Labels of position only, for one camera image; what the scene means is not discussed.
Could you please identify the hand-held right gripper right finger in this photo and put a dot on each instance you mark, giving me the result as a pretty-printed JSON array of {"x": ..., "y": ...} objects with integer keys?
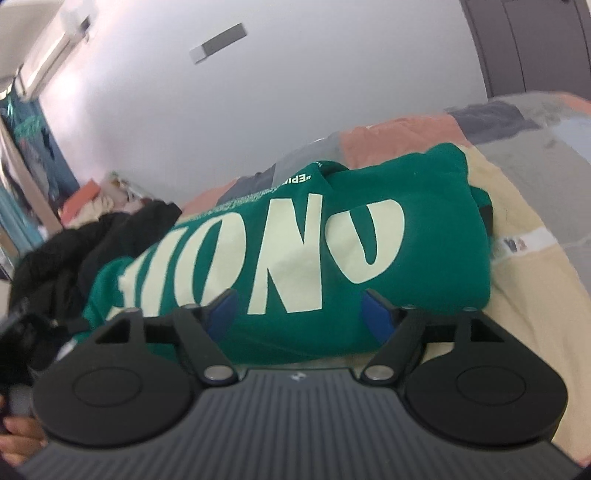
[{"x": 376, "y": 318}]

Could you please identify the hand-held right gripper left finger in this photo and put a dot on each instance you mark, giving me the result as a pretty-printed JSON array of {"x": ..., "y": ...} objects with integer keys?
[{"x": 224, "y": 316}]

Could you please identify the green hoodie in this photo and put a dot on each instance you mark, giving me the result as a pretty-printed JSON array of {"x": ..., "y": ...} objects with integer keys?
[{"x": 300, "y": 240}]

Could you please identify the cream clothes pile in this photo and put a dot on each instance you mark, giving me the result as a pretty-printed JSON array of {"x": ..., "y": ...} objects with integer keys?
[{"x": 97, "y": 210}]

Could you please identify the person's left hand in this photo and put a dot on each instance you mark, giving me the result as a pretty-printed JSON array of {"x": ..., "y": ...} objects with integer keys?
[{"x": 21, "y": 438}]

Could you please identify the black puffer jacket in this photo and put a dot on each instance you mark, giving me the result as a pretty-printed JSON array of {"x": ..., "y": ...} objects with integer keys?
[{"x": 92, "y": 249}]

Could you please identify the pink box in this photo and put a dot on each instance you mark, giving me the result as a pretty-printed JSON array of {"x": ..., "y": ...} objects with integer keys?
[{"x": 81, "y": 198}]

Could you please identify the patchwork bed sheet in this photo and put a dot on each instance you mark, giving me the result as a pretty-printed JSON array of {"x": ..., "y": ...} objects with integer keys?
[{"x": 531, "y": 221}]

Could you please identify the white air conditioner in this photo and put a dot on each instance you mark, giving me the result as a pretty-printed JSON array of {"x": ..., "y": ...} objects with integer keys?
[{"x": 51, "y": 41}]

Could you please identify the grey door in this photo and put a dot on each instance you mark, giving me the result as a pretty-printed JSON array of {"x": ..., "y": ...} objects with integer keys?
[{"x": 531, "y": 46}]

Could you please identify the grey wall panel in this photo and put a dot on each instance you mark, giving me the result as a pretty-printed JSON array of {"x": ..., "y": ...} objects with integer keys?
[{"x": 221, "y": 41}]

